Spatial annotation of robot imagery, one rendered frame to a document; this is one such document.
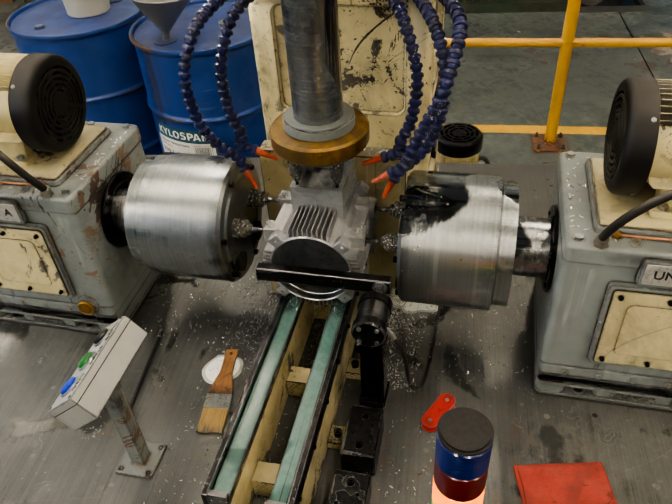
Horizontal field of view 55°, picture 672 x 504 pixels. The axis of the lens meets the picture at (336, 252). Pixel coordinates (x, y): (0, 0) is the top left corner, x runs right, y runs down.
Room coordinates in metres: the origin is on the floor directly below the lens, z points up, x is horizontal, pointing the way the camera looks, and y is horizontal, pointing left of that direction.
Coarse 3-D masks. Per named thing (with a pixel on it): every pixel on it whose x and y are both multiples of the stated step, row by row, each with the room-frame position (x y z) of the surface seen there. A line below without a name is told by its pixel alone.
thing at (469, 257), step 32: (416, 192) 0.92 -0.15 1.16; (448, 192) 0.91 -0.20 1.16; (480, 192) 0.91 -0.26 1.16; (512, 192) 0.91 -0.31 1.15; (416, 224) 0.87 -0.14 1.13; (448, 224) 0.86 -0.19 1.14; (480, 224) 0.85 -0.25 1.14; (512, 224) 0.85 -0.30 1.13; (544, 224) 0.89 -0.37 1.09; (416, 256) 0.84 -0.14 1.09; (448, 256) 0.83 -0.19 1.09; (480, 256) 0.81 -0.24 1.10; (512, 256) 0.81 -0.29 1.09; (544, 256) 0.84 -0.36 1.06; (416, 288) 0.83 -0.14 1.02; (448, 288) 0.81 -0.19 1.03; (480, 288) 0.80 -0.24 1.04
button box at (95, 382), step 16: (128, 320) 0.74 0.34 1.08; (112, 336) 0.70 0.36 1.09; (128, 336) 0.72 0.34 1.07; (144, 336) 0.73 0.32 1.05; (96, 352) 0.68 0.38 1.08; (112, 352) 0.68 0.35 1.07; (128, 352) 0.69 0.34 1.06; (80, 368) 0.66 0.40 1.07; (96, 368) 0.64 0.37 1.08; (112, 368) 0.66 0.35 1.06; (80, 384) 0.61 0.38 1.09; (96, 384) 0.62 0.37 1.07; (112, 384) 0.63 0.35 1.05; (64, 400) 0.59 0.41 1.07; (80, 400) 0.59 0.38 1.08; (96, 400) 0.60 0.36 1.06; (64, 416) 0.59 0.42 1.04; (80, 416) 0.58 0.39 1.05; (96, 416) 0.58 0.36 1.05
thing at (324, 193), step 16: (352, 160) 1.07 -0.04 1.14; (304, 176) 1.07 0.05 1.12; (320, 176) 1.05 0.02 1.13; (352, 176) 1.05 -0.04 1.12; (304, 192) 0.99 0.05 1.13; (320, 192) 0.98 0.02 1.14; (336, 192) 0.97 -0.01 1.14; (352, 192) 1.04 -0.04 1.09; (304, 208) 0.99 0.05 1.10; (336, 208) 0.97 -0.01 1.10
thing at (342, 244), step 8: (360, 184) 1.06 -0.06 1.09; (360, 192) 1.06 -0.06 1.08; (280, 232) 0.93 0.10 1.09; (272, 240) 0.92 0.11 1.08; (280, 240) 0.92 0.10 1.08; (336, 240) 0.90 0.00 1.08; (344, 240) 0.90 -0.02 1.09; (336, 248) 0.89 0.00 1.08; (344, 248) 0.89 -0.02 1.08; (280, 288) 0.92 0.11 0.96; (344, 296) 0.89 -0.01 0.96; (352, 296) 0.89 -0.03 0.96
